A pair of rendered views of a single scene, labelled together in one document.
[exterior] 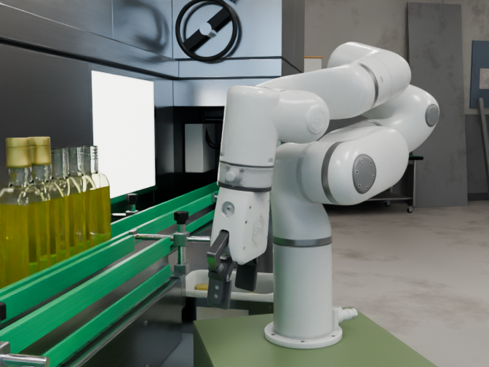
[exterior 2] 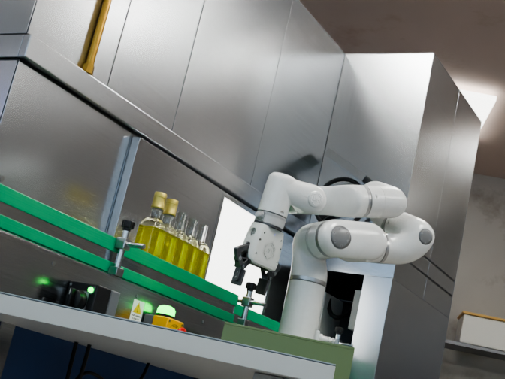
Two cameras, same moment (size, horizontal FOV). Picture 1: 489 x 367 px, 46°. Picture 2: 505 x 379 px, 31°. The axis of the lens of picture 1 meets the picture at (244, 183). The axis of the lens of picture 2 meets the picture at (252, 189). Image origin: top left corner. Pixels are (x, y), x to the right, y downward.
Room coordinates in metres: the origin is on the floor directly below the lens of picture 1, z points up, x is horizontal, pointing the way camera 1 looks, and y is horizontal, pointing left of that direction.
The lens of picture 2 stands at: (-1.31, -0.70, 0.62)
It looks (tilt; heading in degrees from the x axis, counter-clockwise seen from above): 14 degrees up; 20
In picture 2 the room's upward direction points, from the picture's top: 13 degrees clockwise
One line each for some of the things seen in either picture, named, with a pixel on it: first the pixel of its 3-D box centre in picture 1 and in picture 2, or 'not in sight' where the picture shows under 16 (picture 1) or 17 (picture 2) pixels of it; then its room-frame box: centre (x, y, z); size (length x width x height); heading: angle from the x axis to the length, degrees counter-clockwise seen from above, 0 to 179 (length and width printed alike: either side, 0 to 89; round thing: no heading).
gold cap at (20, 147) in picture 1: (18, 152); (158, 201); (0.87, 0.34, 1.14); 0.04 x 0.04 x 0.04
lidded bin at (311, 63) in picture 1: (302, 67); not in sight; (7.79, -0.76, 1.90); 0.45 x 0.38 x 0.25; 103
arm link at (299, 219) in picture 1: (306, 191); (315, 253); (0.91, -0.10, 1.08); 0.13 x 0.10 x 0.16; 45
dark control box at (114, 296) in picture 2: not in sight; (89, 305); (0.43, 0.23, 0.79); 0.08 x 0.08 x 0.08; 78
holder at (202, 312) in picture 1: (219, 304); not in sight; (1.24, 0.05, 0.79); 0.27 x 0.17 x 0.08; 78
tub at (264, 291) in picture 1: (231, 300); not in sight; (1.24, 0.03, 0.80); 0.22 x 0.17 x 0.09; 78
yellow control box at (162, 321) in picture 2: not in sight; (161, 333); (0.71, 0.17, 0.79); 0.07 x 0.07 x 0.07; 78
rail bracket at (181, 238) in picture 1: (169, 242); (239, 303); (1.14, 0.15, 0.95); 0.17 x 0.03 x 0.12; 78
